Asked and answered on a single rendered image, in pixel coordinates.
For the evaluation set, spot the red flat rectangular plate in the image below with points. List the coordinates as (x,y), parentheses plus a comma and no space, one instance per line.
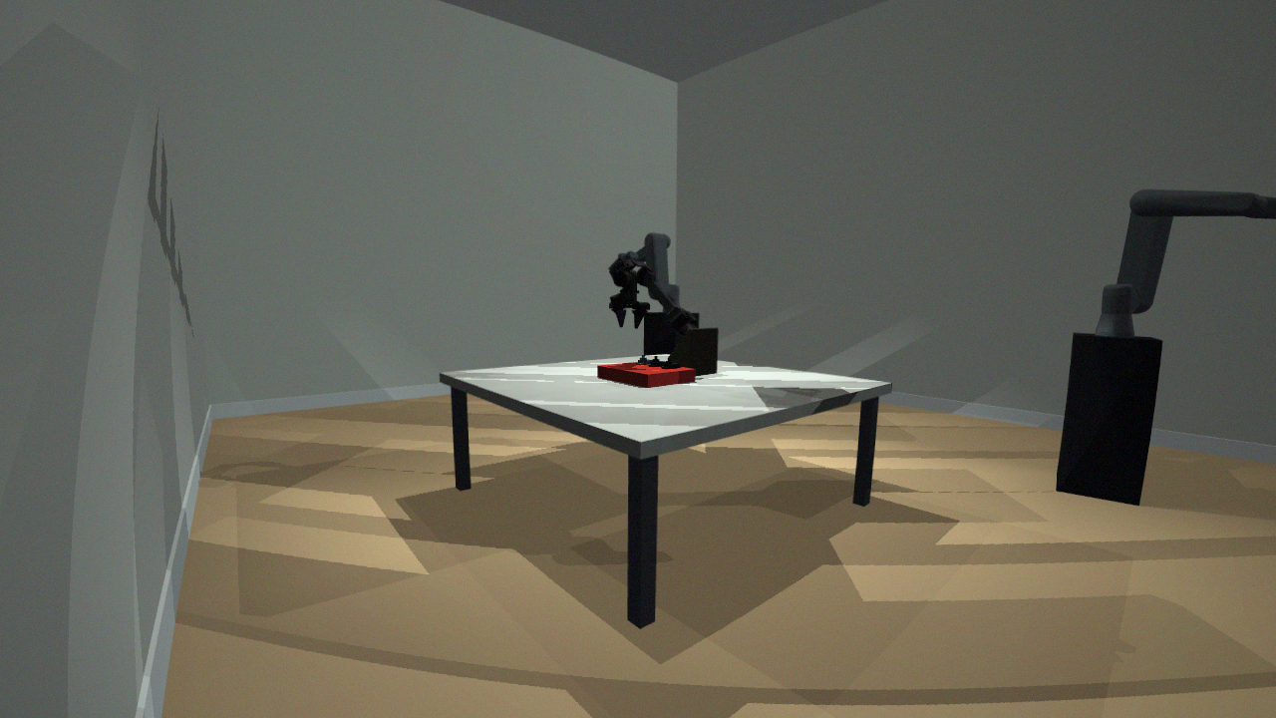
(656,374)

